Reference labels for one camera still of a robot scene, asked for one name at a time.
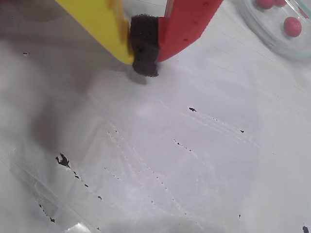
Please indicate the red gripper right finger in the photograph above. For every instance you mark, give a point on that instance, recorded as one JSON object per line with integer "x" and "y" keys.
{"x": 187, "y": 21}

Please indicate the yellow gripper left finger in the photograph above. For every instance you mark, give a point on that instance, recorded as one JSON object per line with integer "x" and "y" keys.
{"x": 97, "y": 21}

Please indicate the clear glass bowl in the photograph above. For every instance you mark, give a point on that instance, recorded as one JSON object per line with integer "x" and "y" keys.
{"x": 272, "y": 41}

